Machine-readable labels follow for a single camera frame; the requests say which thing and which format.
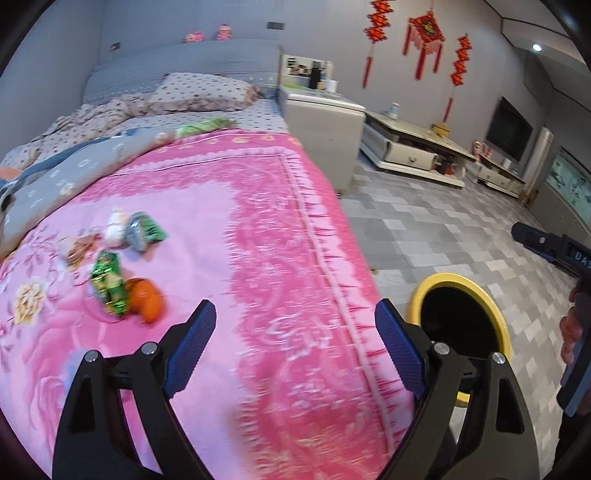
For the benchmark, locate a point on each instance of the black television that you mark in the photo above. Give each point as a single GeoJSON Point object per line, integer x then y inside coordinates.
{"type": "Point", "coordinates": [510, 129]}

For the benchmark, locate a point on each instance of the white standing air conditioner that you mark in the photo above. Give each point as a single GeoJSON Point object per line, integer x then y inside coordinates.
{"type": "Point", "coordinates": [540, 157]}

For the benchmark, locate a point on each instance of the pink white figurine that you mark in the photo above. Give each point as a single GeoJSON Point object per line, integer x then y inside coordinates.
{"type": "Point", "coordinates": [481, 148]}

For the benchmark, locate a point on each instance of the yellow pot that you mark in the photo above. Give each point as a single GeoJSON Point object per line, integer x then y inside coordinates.
{"type": "Point", "coordinates": [441, 129]}

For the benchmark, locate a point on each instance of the cream television cabinet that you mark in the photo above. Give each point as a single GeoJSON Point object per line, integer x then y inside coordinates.
{"type": "Point", "coordinates": [498, 177]}

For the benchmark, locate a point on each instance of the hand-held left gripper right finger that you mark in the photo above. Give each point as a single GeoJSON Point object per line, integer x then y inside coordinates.
{"type": "Point", "coordinates": [399, 350]}

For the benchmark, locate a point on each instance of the shiny green snack wrapper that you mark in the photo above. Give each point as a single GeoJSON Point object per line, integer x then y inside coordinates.
{"type": "Point", "coordinates": [108, 281]}

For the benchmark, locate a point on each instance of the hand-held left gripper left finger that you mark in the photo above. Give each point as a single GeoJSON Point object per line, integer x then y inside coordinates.
{"type": "Point", "coordinates": [194, 341]}

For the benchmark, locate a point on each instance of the red diamond tassel decoration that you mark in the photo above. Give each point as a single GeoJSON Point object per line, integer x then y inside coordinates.
{"type": "Point", "coordinates": [425, 30]}

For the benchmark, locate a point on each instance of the cream nightstand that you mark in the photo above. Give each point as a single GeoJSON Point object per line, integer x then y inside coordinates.
{"type": "Point", "coordinates": [318, 138]}

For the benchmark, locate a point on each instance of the black bottle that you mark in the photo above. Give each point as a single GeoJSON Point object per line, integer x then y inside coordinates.
{"type": "Point", "coordinates": [316, 76]}

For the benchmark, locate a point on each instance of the dark wall socket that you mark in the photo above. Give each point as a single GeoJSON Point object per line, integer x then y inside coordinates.
{"type": "Point", "coordinates": [274, 26]}

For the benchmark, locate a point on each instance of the white dotted bed sheet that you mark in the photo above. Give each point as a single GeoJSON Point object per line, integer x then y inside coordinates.
{"type": "Point", "coordinates": [263, 115]}

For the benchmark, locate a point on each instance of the grey floral quilt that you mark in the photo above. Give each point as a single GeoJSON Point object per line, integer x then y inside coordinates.
{"type": "Point", "coordinates": [69, 170]}

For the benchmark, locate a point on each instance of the small white knotted tissue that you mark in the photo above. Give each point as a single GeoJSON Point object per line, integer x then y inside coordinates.
{"type": "Point", "coordinates": [115, 228]}

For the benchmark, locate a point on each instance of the cream coffee table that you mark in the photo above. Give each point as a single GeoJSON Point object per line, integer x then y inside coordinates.
{"type": "Point", "coordinates": [406, 152]}

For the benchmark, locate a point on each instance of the grey upholstered bed headboard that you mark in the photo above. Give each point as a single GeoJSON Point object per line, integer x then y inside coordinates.
{"type": "Point", "coordinates": [184, 57]}

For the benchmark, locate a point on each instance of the pink plush toy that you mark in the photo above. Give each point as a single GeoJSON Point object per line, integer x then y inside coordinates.
{"type": "Point", "coordinates": [224, 33]}
{"type": "Point", "coordinates": [193, 38]}

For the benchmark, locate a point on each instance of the polka dot pillow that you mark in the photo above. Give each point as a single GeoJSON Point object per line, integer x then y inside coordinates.
{"type": "Point", "coordinates": [203, 90]}

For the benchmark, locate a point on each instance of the beige polka dot duvet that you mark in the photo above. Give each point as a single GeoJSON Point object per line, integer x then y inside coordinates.
{"type": "Point", "coordinates": [92, 115]}

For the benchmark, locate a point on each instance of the beige wrapper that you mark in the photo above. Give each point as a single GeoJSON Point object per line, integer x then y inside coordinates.
{"type": "Point", "coordinates": [76, 249]}

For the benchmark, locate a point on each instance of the person's right hand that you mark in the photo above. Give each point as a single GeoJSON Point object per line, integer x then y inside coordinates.
{"type": "Point", "coordinates": [571, 332]}

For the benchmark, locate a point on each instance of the white framed picture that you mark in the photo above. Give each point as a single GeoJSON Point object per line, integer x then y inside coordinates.
{"type": "Point", "coordinates": [295, 69]}

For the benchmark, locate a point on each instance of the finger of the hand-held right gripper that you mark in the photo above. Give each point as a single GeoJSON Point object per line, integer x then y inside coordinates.
{"type": "Point", "coordinates": [535, 237]}

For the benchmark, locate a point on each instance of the pink floral blanket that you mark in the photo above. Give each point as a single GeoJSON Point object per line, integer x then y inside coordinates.
{"type": "Point", "coordinates": [231, 230]}

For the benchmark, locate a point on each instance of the yellow trash bin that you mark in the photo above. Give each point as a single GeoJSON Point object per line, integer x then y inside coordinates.
{"type": "Point", "coordinates": [457, 277]}

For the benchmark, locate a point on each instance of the grey green snack packet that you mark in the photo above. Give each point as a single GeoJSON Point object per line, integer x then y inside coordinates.
{"type": "Point", "coordinates": [143, 230]}

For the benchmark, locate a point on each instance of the landscape painted panel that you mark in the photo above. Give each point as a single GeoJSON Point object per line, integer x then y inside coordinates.
{"type": "Point", "coordinates": [572, 180]}

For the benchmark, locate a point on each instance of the small white bottle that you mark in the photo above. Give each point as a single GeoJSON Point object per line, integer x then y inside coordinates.
{"type": "Point", "coordinates": [393, 110]}

